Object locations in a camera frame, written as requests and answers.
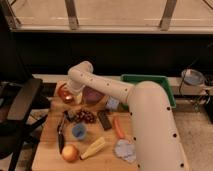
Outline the black remote control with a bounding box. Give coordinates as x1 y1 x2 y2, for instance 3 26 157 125
97 111 112 130

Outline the red bowl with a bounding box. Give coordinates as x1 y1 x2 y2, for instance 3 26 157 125
57 84 74 103

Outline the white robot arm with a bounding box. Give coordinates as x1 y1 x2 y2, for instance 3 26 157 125
68 61 189 171

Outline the bunch of dark grapes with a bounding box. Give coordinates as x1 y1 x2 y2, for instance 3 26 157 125
74 110 96 124

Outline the small blue bowl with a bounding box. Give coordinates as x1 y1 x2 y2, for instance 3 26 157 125
72 123 87 140

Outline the wooden board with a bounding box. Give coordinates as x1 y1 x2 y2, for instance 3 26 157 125
31 79 139 171

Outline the light blue cup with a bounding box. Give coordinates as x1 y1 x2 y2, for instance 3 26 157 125
106 97 119 111

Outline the crumpled blue cloth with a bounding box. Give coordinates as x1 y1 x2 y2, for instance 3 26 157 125
114 139 136 163

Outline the purple bowl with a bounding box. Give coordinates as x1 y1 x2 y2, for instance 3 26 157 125
83 87 104 104

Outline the orange carrot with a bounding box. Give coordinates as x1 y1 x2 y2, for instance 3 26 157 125
113 116 125 139

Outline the black handled tool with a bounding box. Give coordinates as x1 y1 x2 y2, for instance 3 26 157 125
57 114 66 154

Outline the red yellow apple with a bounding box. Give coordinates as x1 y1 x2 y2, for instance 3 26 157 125
62 145 78 162

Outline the black chair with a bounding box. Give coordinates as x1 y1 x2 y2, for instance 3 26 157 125
0 78 50 171

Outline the green plastic tray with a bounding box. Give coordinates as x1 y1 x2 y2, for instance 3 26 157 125
120 73 177 112

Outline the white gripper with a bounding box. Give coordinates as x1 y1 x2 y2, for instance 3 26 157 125
67 80 84 104

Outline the roll of grey tape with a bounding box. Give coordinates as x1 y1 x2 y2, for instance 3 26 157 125
181 69 205 86

